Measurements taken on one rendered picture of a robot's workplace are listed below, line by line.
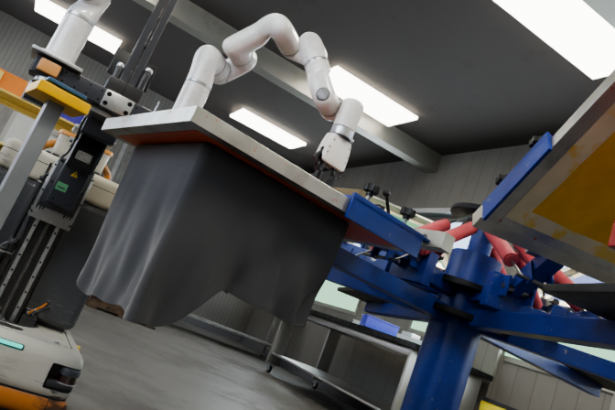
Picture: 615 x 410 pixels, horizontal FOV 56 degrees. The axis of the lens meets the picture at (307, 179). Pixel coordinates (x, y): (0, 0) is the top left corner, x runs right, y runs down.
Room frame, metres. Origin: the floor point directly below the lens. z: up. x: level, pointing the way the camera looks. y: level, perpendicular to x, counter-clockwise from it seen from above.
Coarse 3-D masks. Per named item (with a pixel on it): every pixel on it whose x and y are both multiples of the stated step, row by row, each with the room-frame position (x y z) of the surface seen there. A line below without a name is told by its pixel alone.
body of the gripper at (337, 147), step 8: (328, 136) 1.73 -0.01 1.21; (336, 136) 1.72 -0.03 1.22; (344, 136) 1.72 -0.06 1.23; (320, 144) 1.74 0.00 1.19; (328, 144) 1.71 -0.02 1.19; (336, 144) 1.72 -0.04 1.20; (344, 144) 1.74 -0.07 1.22; (328, 152) 1.71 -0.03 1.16; (336, 152) 1.73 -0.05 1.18; (344, 152) 1.75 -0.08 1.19; (328, 160) 1.72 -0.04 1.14; (336, 160) 1.74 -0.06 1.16; (344, 160) 1.75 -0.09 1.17; (328, 168) 1.78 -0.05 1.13; (336, 168) 1.75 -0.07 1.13; (344, 168) 1.77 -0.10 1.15
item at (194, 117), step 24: (120, 120) 1.54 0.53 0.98; (144, 120) 1.39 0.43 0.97; (168, 120) 1.27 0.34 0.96; (192, 120) 1.18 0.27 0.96; (216, 120) 1.20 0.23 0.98; (240, 144) 1.25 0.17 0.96; (264, 168) 1.33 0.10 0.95; (288, 168) 1.33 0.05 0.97; (312, 192) 1.38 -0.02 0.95; (336, 192) 1.42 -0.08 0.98
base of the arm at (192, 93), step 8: (184, 88) 1.95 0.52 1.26; (192, 88) 1.94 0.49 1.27; (200, 88) 1.94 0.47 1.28; (184, 96) 1.94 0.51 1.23; (192, 96) 1.94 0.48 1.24; (200, 96) 1.95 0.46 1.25; (176, 104) 1.95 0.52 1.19; (184, 104) 1.94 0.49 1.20; (192, 104) 1.94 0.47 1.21; (200, 104) 1.97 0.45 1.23
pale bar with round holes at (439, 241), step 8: (424, 232) 1.67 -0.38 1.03; (432, 232) 1.64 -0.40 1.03; (440, 232) 1.62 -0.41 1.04; (432, 240) 1.64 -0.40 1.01; (440, 240) 1.61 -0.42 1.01; (448, 240) 1.62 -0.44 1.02; (424, 248) 1.70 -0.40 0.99; (432, 248) 1.65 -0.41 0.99; (440, 248) 1.61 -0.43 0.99; (448, 248) 1.62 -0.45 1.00
